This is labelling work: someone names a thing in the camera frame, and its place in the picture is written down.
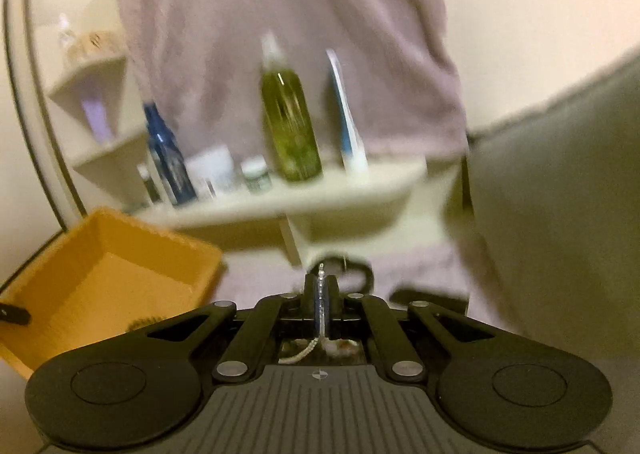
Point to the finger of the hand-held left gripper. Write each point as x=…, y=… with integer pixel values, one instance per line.
x=14, y=314

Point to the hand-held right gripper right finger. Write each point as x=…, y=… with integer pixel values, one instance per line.
x=331, y=306

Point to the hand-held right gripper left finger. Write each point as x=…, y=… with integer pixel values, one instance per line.
x=311, y=306

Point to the orange ribbed plastic tray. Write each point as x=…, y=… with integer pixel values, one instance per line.
x=125, y=274

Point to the cream wooden shelf unit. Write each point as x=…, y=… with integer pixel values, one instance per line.
x=300, y=194

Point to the small white jar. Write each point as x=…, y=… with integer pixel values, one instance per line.
x=256, y=177

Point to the large white cream jar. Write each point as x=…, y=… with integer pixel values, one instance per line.
x=212, y=171

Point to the blue and white tube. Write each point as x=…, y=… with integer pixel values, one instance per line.
x=350, y=133

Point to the olive green spray bottle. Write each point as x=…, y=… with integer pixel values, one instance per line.
x=290, y=133

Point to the black stick with white cap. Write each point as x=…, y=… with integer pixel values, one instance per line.
x=149, y=186

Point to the dark blue spray bottle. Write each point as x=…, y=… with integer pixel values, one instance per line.
x=167, y=163

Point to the lavender tube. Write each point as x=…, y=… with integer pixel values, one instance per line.
x=97, y=121

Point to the green cushion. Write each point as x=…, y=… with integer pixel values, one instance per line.
x=550, y=184

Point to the clear small bottle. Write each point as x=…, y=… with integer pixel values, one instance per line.
x=66, y=41

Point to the pink towel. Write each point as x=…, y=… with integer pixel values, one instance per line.
x=225, y=33

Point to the cream curved frame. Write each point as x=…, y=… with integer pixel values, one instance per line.
x=30, y=108

